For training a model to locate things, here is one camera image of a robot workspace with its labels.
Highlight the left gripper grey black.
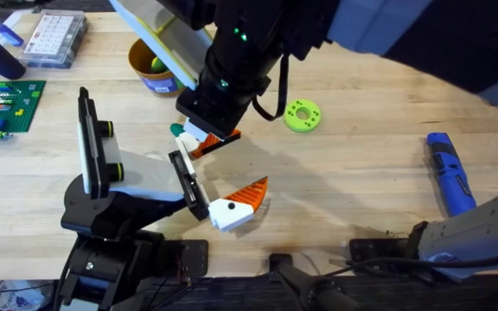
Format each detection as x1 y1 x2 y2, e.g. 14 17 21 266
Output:
109 130 270 233

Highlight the orange ribbed wedge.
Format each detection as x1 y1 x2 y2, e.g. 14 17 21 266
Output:
190 128 242 160

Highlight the blue electric screwdriver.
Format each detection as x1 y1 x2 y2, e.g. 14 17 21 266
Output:
425 131 478 219

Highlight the right wrist flat plate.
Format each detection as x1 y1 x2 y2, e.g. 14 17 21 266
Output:
109 0 214 92

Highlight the green disc with holes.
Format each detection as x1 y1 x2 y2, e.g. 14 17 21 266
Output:
283 98 322 134

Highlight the left wrist black flat plate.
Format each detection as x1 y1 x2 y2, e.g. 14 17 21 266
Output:
77 86 126 200

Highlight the black stand pole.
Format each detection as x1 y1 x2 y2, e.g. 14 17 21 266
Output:
268 253 362 311

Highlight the clear plastic parts box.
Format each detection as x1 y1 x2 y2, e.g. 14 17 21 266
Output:
17 9 90 70

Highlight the green board with blocks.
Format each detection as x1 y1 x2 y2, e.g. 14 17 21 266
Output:
0 79 48 135

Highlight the red and white bag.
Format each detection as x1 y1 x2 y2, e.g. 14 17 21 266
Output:
0 279 56 311

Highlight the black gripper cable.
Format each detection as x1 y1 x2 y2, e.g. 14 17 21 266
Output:
252 53 291 123

